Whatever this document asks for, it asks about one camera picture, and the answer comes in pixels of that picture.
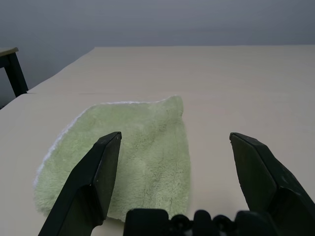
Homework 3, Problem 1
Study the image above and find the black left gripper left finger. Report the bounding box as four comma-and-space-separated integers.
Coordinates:
38, 131, 123, 236

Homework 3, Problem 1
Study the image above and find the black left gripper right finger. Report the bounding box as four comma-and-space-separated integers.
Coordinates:
229, 132, 315, 236

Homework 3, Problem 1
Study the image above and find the folded green towel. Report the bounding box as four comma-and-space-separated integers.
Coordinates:
31, 95, 192, 222

